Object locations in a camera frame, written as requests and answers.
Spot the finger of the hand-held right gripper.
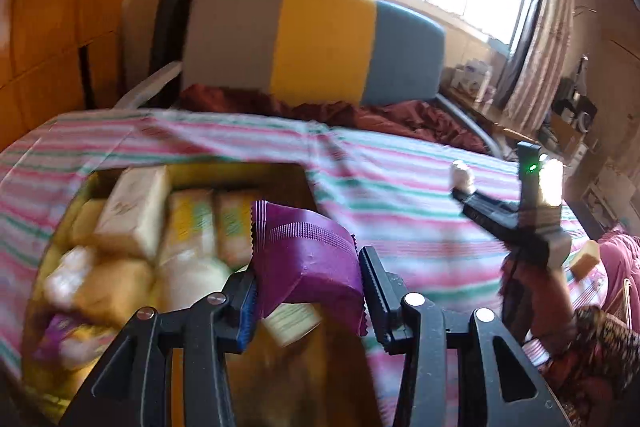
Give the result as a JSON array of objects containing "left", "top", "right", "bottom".
[{"left": 451, "top": 188, "right": 523, "bottom": 239}]

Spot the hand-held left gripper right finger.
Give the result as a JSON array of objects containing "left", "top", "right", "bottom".
[{"left": 359, "top": 247, "right": 571, "bottom": 427}]

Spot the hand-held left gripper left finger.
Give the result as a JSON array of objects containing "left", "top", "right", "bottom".
[{"left": 59, "top": 273, "right": 259, "bottom": 427}]

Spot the small white packet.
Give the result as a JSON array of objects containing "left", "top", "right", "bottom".
[{"left": 450, "top": 160, "right": 476, "bottom": 195}]

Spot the gold metal tin box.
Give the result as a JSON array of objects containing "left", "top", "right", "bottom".
[{"left": 20, "top": 162, "right": 381, "bottom": 427}]

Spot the purple snack packet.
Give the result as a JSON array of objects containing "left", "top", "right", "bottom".
[{"left": 250, "top": 201, "right": 368, "bottom": 337}]

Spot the white labelled box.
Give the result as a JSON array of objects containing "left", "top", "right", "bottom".
[{"left": 261, "top": 301, "right": 323, "bottom": 349}]

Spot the tan block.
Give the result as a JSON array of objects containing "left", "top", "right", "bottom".
[{"left": 571, "top": 240, "right": 602, "bottom": 280}]

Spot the striped pink green bed sheet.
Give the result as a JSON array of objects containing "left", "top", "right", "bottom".
[{"left": 0, "top": 109, "right": 601, "bottom": 427}]

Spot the pink quilt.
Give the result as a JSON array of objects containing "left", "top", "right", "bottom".
[{"left": 597, "top": 232, "right": 640, "bottom": 323}]

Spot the wooden bedside table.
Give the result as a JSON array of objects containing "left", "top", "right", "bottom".
[{"left": 440, "top": 87, "right": 541, "bottom": 142}]

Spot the dark shelf clutter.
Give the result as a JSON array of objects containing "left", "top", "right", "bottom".
[{"left": 550, "top": 77, "right": 598, "bottom": 142}]

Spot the maroon blanket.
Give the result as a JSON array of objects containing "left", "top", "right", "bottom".
[{"left": 179, "top": 84, "right": 493, "bottom": 155}]

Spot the large beige packet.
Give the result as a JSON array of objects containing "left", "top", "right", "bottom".
[{"left": 75, "top": 257, "right": 153, "bottom": 328}]

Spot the cluster of white bottles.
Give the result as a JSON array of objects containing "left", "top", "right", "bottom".
[{"left": 450, "top": 62, "right": 496, "bottom": 92}]

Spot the white cardboard box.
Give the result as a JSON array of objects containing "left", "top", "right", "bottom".
[{"left": 95, "top": 167, "right": 171, "bottom": 260}]

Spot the white crumpled packet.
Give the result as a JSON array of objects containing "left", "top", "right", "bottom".
[{"left": 44, "top": 246, "right": 96, "bottom": 308}]

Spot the striped side curtain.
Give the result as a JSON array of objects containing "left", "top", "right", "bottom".
[{"left": 500, "top": 0, "right": 576, "bottom": 118}]

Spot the grey yellow blue headboard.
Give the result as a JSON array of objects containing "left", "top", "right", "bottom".
[{"left": 181, "top": 0, "right": 447, "bottom": 108}]

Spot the white plastic armrest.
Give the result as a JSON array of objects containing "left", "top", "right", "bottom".
[{"left": 115, "top": 61, "right": 182, "bottom": 108}]

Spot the black rolled mat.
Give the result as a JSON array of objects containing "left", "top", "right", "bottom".
[{"left": 149, "top": 0, "right": 203, "bottom": 82}]

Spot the wooden wardrobe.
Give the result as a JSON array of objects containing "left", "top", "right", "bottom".
[{"left": 0, "top": 0, "right": 141, "bottom": 152}]

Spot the grey metal bed rail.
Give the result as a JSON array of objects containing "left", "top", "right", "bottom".
[{"left": 435, "top": 94, "right": 501, "bottom": 158}]

